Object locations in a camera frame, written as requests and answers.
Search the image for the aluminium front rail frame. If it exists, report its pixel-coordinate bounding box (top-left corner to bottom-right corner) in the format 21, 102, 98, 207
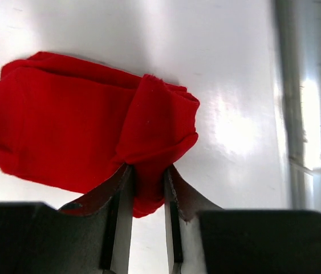
274, 1, 321, 212

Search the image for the red sock with white print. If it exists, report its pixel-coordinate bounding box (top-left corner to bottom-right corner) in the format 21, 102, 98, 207
0, 51, 200, 218

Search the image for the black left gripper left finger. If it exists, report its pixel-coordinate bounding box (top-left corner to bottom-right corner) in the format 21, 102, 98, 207
0, 165, 133, 273

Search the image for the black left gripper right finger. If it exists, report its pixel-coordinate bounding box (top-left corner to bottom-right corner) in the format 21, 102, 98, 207
163, 166, 321, 273

